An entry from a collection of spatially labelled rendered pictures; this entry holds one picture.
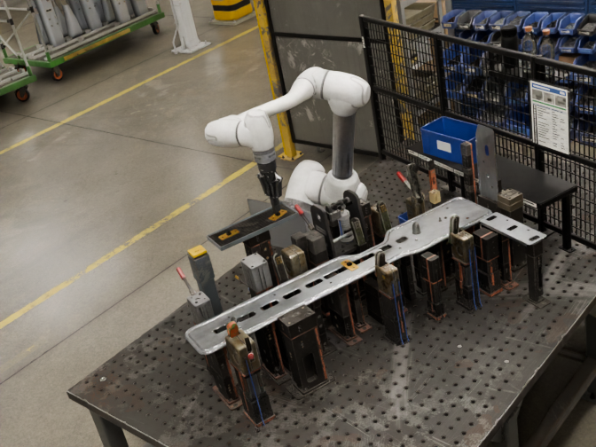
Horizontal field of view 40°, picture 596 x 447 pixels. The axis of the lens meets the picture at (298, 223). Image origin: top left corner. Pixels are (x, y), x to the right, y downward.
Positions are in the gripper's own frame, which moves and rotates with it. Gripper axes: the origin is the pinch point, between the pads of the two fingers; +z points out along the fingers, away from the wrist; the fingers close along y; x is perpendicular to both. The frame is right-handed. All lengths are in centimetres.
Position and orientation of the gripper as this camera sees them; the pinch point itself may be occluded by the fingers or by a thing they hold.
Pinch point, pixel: (275, 204)
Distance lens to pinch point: 341.0
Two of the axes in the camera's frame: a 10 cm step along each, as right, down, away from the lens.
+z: 1.8, 8.6, 4.8
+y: 7.5, 2.0, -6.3
